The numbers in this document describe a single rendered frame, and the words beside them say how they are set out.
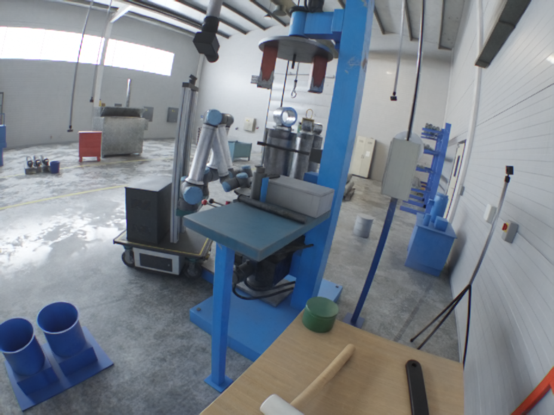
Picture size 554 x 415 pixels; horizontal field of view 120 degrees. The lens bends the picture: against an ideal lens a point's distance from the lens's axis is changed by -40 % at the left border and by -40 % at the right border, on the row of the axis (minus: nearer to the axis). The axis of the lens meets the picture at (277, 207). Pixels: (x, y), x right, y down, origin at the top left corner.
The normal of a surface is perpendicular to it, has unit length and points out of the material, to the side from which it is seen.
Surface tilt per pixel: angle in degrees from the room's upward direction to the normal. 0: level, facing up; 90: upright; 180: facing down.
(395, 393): 0
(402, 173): 90
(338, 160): 90
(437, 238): 90
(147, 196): 90
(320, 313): 0
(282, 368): 0
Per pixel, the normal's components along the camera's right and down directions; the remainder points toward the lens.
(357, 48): -0.50, 0.18
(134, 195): 0.04, 0.30
